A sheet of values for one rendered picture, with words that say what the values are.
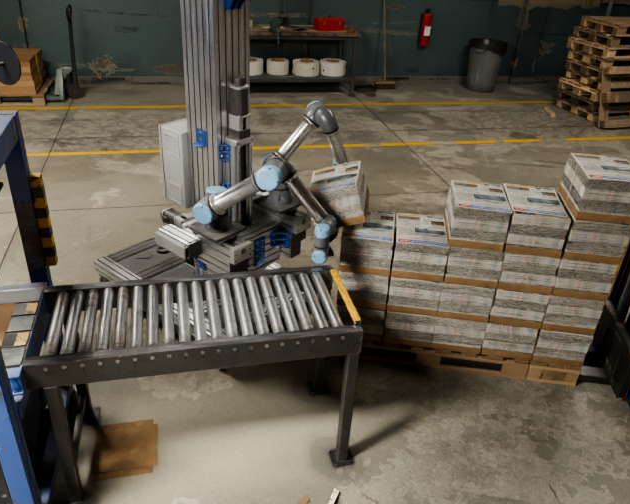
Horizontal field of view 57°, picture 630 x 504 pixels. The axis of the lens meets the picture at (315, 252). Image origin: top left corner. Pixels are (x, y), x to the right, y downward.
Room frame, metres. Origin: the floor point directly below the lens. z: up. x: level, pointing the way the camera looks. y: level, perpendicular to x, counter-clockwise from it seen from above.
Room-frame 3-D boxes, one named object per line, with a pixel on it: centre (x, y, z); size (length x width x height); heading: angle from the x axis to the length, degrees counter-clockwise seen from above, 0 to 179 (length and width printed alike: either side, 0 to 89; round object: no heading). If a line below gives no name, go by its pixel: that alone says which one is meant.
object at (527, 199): (2.90, -1.16, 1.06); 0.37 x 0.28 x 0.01; 173
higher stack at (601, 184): (2.85, -1.46, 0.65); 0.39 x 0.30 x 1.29; 174
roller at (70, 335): (1.96, 1.00, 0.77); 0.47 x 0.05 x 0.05; 15
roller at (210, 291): (2.11, 0.43, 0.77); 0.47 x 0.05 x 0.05; 15
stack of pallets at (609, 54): (8.80, -4.22, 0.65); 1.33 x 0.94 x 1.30; 109
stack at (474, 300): (2.92, -0.73, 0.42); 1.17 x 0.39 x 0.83; 84
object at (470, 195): (2.91, -0.87, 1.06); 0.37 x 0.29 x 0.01; 174
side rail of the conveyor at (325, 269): (2.34, 0.56, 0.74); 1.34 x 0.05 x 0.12; 105
